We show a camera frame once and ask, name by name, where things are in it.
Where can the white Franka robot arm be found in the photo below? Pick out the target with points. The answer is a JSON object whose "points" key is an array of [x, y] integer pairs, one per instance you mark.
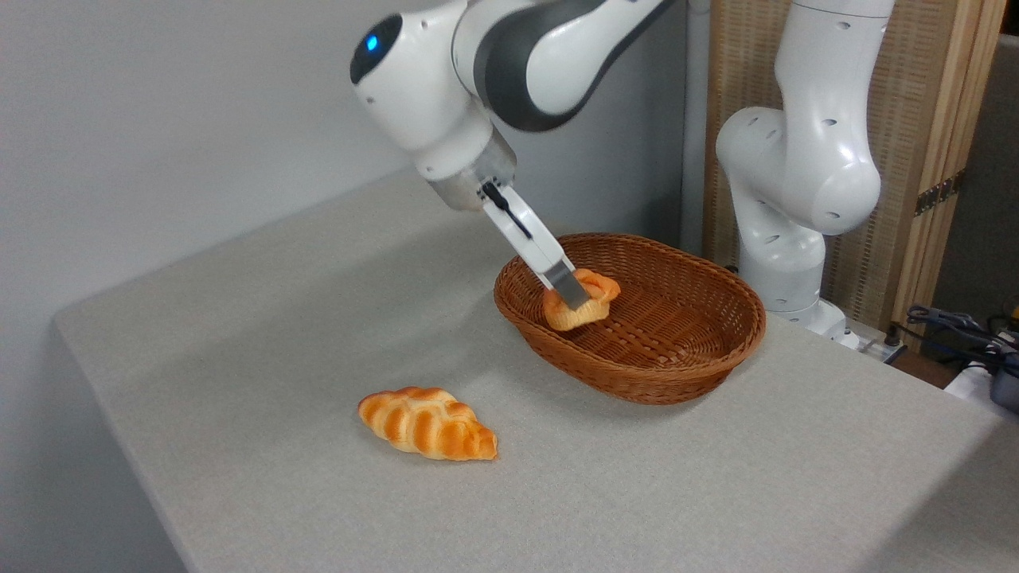
{"points": [[812, 159]]}

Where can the long braided bread loaf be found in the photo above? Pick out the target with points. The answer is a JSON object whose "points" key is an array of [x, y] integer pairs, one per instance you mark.
{"points": [[426, 426]]}

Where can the brown wicker basket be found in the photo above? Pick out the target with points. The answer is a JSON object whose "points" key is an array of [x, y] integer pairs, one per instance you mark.
{"points": [[677, 342]]}

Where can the dark metal screen hinge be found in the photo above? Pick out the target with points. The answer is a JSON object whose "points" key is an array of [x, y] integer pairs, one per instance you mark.
{"points": [[939, 193]]}

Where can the round knotted bread roll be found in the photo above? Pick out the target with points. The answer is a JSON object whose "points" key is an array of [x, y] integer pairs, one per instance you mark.
{"points": [[599, 296]]}

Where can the wooden folding screen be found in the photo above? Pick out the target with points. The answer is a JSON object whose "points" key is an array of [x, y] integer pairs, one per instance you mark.
{"points": [[915, 103]]}

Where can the grey tablecloth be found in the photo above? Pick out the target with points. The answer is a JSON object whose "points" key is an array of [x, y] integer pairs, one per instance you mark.
{"points": [[318, 477]]}

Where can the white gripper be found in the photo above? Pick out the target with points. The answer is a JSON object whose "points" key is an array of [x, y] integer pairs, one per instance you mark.
{"points": [[537, 239]]}

